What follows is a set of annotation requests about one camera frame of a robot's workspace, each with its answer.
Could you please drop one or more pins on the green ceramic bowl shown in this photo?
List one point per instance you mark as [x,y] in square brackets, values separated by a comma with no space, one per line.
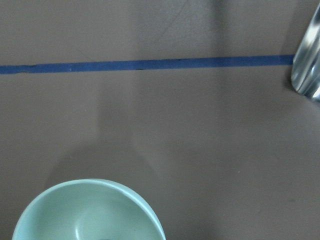
[88,209]

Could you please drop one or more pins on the steel ice scoop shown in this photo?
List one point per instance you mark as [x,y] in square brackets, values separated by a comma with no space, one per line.
[305,73]

